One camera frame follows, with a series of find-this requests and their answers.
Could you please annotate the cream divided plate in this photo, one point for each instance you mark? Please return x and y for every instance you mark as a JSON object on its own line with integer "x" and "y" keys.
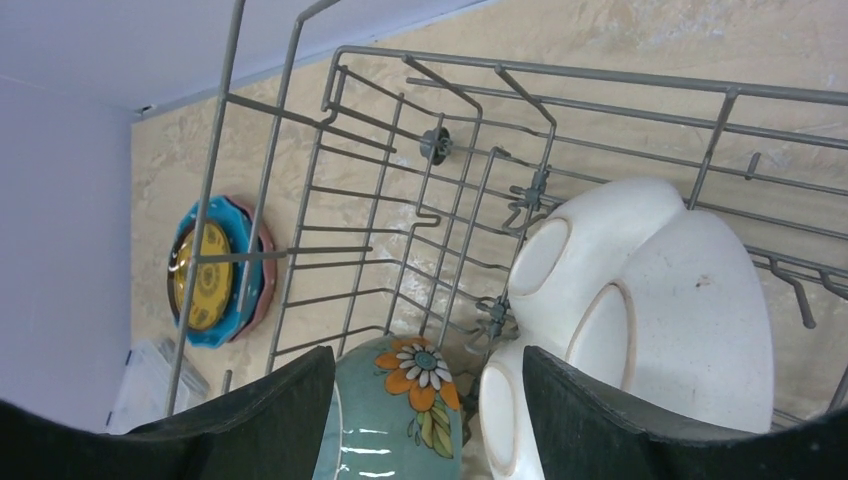
{"x": 629, "y": 286}

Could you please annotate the clear plastic tray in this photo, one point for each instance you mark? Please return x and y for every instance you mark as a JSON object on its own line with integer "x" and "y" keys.
{"x": 142, "y": 396}

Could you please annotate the grey wire dish rack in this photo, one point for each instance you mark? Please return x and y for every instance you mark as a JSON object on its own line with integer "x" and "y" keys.
{"x": 410, "y": 174}

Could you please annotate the teal blue plate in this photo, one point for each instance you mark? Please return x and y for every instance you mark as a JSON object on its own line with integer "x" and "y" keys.
{"x": 238, "y": 229}

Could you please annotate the yellow patterned plate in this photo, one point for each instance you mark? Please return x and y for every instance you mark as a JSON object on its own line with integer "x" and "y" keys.
{"x": 213, "y": 284}

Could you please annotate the white scalloped teal bowl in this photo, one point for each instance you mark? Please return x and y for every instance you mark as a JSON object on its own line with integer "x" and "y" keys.
{"x": 395, "y": 414}

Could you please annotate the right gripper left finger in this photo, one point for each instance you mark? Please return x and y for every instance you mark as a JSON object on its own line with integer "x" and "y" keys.
{"x": 271, "y": 428}

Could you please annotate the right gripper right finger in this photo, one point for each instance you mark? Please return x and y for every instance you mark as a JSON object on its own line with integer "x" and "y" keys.
{"x": 586, "y": 429}

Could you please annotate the pink scalloped plate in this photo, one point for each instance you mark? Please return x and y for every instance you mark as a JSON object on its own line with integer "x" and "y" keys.
{"x": 269, "y": 270}

